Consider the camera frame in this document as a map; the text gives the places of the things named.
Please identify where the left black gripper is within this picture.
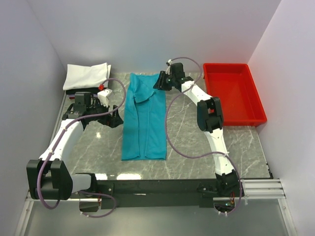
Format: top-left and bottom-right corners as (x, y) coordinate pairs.
(87, 97), (123, 127)

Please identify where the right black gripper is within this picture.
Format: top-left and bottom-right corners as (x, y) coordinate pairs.
(152, 71), (175, 92)

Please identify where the teal t shirt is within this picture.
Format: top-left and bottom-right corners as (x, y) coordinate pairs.
(122, 73), (167, 161)

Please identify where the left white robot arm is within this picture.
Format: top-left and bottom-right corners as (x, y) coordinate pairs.
(26, 88), (123, 200)

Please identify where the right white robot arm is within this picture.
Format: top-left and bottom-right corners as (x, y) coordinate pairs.
(154, 59), (243, 196)

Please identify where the black folded t shirt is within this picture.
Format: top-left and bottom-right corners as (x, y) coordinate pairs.
(65, 87), (100, 96)

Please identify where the white folded t shirt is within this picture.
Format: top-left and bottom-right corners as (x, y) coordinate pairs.
(63, 63), (111, 91)

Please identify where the red plastic bin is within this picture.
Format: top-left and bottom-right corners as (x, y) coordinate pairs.
(203, 63), (267, 127)

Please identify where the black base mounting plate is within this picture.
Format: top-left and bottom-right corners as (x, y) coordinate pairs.
(73, 178), (247, 212)

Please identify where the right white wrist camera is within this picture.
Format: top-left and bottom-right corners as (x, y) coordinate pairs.
(165, 59), (173, 75)

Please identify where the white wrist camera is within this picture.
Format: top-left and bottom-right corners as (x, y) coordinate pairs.
(165, 59), (173, 75)
(97, 84), (113, 107)

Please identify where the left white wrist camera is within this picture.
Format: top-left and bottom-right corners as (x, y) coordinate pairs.
(97, 84), (113, 107)

